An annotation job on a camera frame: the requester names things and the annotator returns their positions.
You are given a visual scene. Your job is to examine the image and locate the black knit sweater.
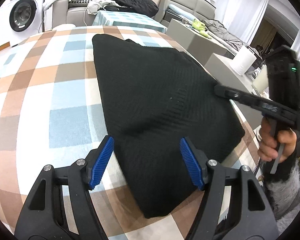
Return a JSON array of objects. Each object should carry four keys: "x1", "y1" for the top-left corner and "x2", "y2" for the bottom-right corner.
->
[{"x1": 92, "y1": 34, "x2": 245, "y2": 218}]

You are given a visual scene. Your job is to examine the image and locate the grey fuzzy sleeve forearm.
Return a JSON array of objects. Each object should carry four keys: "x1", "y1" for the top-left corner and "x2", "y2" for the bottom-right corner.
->
[{"x1": 263, "y1": 153, "x2": 300, "y2": 234}]

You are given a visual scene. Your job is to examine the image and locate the person right hand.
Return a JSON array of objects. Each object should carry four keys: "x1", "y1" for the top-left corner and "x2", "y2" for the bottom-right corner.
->
[{"x1": 258, "y1": 117, "x2": 297, "y2": 163}]

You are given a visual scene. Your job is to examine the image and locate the white paper roll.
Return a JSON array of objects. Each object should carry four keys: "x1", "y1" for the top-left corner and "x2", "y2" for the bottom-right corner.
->
[{"x1": 230, "y1": 46, "x2": 256, "y2": 76}]

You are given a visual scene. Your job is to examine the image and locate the checkered table cloth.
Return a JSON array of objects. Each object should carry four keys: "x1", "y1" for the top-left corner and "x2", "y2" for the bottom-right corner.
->
[{"x1": 0, "y1": 25, "x2": 262, "y2": 240}]

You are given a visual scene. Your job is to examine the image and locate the grey crumpled bedding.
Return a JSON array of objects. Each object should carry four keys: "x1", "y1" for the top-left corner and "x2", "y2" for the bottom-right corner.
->
[{"x1": 202, "y1": 18, "x2": 260, "y2": 55}]

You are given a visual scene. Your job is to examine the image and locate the yellow green toy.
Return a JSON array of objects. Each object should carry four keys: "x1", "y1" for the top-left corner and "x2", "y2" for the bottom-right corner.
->
[{"x1": 192, "y1": 18, "x2": 211, "y2": 38}]

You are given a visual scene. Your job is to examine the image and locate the light blue checkered cloth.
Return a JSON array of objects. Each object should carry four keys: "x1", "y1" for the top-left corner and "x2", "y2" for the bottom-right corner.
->
[{"x1": 92, "y1": 10, "x2": 167, "y2": 34}]

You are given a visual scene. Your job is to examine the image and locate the grey sofa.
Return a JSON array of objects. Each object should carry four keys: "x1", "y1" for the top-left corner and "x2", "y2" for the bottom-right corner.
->
[{"x1": 51, "y1": 0, "x2": 216, "y2": 27}]

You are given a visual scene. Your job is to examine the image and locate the white washing machine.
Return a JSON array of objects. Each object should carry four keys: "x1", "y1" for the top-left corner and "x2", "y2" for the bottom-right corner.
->
[{"x1": 0, "y1": 0, "x2": 44, "y2": 46}]

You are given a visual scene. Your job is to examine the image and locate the black jacket on sofa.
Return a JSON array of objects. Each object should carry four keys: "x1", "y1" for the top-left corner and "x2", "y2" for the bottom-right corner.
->
[{"x1": 112, "y1": 0, "x2": 159, "y2": 17}]

